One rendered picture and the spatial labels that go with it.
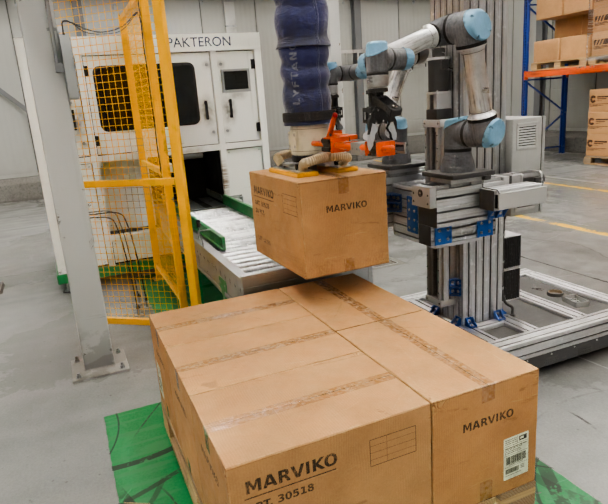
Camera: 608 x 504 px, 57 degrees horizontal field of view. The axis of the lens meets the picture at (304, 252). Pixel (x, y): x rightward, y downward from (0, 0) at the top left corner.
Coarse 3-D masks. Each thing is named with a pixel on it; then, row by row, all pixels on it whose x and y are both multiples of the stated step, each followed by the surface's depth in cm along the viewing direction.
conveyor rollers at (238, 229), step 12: (204, 216) 449; (216, 216) 445; (228, 216) 447; (240, 216) 441; (192, 228) 410; (216, 228) 407; (228, 228) 402; (240, 228) 397; (252, 228) 399; (204, 240) 369; (228, 240) 366; (240, 240) 361; (252, 240) 362; (228, 252) 338; (240, 252) 333; (252, 252) 335; (240, 264) 306; (252, 264) 308; (264, 264) 303; (276, 264) 304
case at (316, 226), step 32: (256, 192) 269; (288, 192) 232; (320, 192) 226; (352, 192) 232; (384, 192) 238; (256, 224) 277; (288, 224) 239; (320, 224) 228; (352, 224) 235; (384, 224) 241; (288, 256) 245; (320, 256) 231; (352, 256) 238; (384, 256) 245
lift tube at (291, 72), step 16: (288, 48) 234; (304, 48) 232; (320, 48) 235; (288, 64) 237; (304, 64) 234; (320, 64) 237; (288, 80) 239; (304, 80) 235; (320, 80) 237; (288, 96) 240; (304, 96) 237; (320, 96) 239; (288, 112) 244
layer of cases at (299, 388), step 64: (192, 320) 232; (256, 320) 227; (320, 320) 223; (384, 320) 218; (192, 384) 178; (256, 384) 175; (320, 384) 172; (384, 384) 170; (448, 384) 167; (512, 384) 169; (192, 448) 183; (256, 448) 143; (320, 448) 146; (384, 448) 154; (448, 448) 164; (512, 448) 175
